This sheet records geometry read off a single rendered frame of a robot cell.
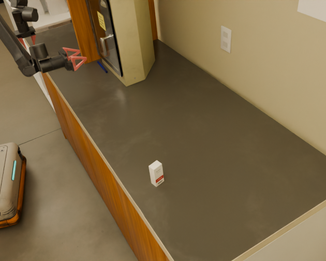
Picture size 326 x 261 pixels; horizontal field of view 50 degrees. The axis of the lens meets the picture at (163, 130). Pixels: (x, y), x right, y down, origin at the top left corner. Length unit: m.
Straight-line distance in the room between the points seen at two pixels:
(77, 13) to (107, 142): 0.79
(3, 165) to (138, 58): 1.32
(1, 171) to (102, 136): 1.21
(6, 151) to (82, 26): 1.17
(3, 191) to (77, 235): 0.54
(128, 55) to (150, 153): 0.56
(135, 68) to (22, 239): 1.37
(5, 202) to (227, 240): 1.61
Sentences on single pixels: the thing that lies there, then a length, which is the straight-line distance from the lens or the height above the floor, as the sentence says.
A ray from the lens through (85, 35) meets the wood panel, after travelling 2.03.
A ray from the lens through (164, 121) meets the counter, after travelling 1.54.
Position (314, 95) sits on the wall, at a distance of 1.39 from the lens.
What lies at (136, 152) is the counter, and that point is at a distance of 1.41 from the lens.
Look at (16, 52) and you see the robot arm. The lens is 1.69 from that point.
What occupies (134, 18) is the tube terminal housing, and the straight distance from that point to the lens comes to 1.68.
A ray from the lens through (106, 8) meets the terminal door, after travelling 1.64.
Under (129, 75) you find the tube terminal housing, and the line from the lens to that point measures 1.78.
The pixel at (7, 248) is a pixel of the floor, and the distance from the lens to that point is 2.53.
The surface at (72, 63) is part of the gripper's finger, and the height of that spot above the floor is 1.16.
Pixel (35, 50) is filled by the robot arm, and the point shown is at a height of 1.24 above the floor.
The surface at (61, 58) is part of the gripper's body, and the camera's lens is 1.67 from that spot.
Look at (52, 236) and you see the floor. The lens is 2.45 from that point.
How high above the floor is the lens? 1.90
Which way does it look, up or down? 40 degrees down
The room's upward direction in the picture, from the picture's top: 7 degrees counter-clockwise
